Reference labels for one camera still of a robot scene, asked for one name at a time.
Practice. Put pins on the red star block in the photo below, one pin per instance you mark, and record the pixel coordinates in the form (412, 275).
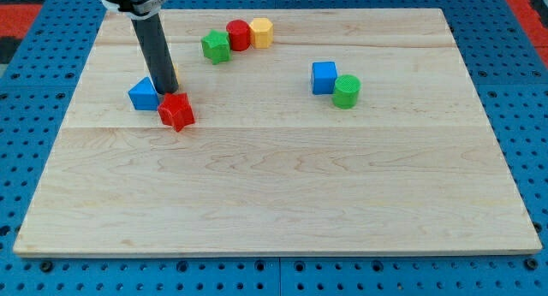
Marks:
(176, 111)

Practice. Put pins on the green star block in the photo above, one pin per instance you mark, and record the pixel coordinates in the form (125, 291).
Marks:
(216, 46)

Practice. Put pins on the yellow hexagon block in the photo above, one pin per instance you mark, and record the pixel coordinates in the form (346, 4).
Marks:
(261, 29)

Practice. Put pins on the light wooden board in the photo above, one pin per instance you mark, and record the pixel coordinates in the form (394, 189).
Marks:
(268, 168)

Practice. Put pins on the blue cube block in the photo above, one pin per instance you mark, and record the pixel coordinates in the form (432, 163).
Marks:
(323, 77)

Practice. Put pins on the green cylinder block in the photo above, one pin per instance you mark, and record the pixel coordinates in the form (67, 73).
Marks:
(346, 91)

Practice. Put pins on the red cylinder block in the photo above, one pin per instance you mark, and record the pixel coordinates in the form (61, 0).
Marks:
(239, 35)

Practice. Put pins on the blue triangle block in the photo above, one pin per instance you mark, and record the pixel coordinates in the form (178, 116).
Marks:
(143, 95)

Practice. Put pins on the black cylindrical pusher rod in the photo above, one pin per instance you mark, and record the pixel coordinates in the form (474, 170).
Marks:
(155, 50)

